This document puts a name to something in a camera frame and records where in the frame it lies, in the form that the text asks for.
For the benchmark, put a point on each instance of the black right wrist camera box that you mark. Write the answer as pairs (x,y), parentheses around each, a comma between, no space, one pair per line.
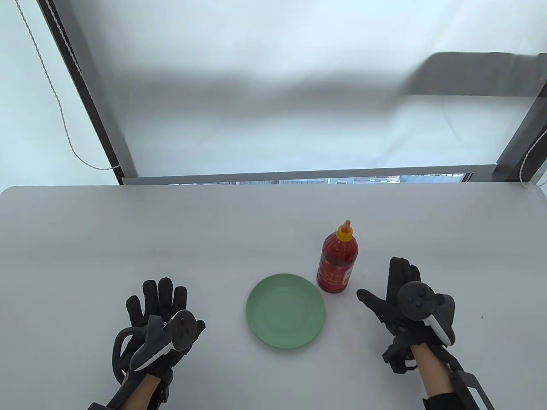
(468,380)

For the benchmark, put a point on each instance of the white backdrop sheet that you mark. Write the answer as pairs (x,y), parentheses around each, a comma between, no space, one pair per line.
(256,128)

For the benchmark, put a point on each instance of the black white right hand controller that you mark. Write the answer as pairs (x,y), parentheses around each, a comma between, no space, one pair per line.
(416,299)

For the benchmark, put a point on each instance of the black white left hand controller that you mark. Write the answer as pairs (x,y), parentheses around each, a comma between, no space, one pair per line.
(179,329)

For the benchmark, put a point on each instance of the person's right hand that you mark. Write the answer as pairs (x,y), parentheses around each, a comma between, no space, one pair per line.
(391,307)

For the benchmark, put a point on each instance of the black white hand controller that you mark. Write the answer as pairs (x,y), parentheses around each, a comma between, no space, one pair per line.
(179,329)
(416,299)

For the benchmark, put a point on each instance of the person's right forearm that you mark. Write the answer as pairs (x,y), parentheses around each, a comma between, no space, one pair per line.
(431,371)

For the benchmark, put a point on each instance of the red ketchup bottle yellow cap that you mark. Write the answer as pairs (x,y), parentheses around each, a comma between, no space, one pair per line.
(337,260)

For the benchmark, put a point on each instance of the person's left forearm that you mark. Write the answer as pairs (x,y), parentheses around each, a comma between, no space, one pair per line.
(139,393)

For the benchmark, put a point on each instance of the dark metal frame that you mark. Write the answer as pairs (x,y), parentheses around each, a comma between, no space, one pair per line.
(107,128)

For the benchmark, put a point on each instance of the green plate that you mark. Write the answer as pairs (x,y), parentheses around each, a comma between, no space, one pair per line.
(284,311)

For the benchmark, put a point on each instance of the person's left hand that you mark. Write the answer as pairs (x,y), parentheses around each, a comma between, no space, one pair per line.
(160,299)

